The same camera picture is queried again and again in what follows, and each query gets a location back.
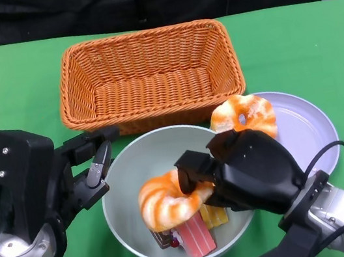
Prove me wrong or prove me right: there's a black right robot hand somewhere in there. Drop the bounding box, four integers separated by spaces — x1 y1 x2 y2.
169 119 310 231

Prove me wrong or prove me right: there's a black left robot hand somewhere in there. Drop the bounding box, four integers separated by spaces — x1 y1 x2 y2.
35 126 140 257

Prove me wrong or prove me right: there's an orange glazed donut bread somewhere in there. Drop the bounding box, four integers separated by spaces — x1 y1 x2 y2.
134 163 222 235
206 88 280 148

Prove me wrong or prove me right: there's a grey-green bowl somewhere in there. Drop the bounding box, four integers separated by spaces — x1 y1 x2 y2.
91 114 263 257

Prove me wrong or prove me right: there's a yellow layered cake slice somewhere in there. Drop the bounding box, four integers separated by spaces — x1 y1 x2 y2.
199 201 231 231

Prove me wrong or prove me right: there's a lavender plate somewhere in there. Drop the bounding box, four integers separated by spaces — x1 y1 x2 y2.
250 81 344 188

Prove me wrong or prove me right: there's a pink layered cake slice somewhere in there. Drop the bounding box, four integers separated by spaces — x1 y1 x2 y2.
167 212 220 257

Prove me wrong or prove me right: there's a chocolate cake slice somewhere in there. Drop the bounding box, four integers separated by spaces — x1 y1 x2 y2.
149 226 176 252

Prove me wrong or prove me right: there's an orange wicker basket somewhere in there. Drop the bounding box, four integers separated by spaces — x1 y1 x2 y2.
48 14 252 146

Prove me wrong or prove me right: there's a green tablecloth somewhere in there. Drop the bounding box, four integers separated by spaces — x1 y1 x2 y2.
0 0 344 257

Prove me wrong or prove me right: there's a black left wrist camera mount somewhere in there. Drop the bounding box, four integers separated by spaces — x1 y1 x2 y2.
0 121 70 249

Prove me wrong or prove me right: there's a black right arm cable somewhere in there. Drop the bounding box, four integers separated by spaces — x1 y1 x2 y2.
299 139 344 211

